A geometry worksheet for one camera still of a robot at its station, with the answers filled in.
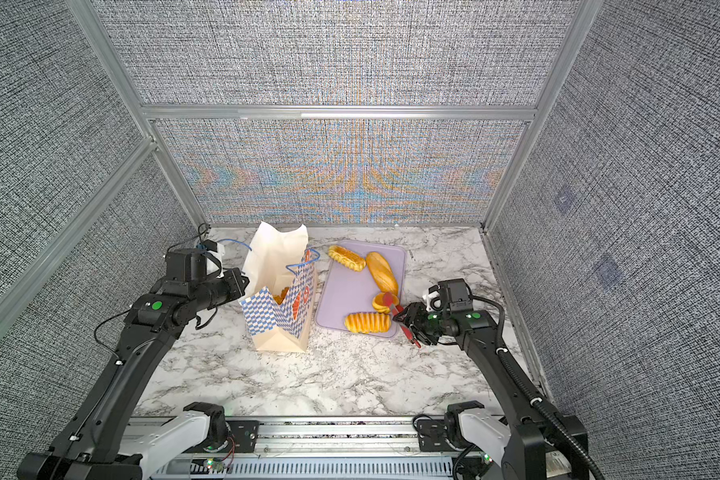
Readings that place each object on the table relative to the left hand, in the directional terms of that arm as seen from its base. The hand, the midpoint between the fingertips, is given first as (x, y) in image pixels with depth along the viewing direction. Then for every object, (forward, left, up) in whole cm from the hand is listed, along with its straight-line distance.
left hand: (250, 278), depth 75 cm
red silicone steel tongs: (-4, -37, -11) cm, 39 cm away
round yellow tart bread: (+2, -33, -17) cm, 38 cm away
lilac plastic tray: (+11, -24, -24) cm, 35 cm away
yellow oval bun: (-7, -9, +2) cm, 12 cm away
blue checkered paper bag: (+17, -2, -13) cm, 21 cm away
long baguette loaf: (+14, -36, -19) cm, 43 cm away
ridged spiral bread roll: (-4, -30, -19) cm, 36 cm away
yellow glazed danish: (+21, -25, -19) cm, 37 cm away
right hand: (-8, -38, -11) cm, 40 cm away
